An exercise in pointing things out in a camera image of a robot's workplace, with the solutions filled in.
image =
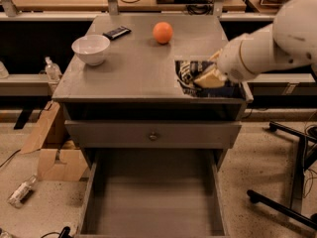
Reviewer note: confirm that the grey wooden drawer cabinet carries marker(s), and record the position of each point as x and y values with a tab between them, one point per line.
137	80

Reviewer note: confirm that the closed grey top drawer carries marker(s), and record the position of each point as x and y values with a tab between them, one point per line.
171	134

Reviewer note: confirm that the black object bottom edge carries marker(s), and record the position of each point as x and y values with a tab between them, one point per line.
64	233

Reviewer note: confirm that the clear plastic bottle on floor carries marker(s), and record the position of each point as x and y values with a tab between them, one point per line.
20	193

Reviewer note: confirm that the wooden desk in background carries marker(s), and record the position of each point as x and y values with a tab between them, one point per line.
94	5

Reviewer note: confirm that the orange fruit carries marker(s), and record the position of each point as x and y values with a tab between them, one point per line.
162	32

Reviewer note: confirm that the black chair base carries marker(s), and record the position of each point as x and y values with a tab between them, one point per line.
306	156

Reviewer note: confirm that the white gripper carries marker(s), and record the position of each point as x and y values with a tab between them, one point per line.
230	61

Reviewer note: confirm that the clear sanitizer bottle left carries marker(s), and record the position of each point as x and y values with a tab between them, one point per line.
52	70

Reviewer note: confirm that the blue chip bag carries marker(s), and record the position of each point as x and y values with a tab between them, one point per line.
188	70

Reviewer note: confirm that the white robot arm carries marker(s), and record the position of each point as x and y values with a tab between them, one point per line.
290	41

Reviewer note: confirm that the brown cardboard box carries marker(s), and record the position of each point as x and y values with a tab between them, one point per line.
59	158

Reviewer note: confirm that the open grey middle drawer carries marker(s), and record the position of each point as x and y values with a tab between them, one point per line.
157	193

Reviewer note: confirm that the white bowl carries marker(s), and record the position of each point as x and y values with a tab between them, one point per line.
91	49

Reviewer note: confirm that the round drawer knob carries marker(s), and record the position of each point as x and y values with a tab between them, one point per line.
153	136

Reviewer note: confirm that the dark snack bar wrapper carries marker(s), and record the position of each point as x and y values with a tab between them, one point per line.
117	33

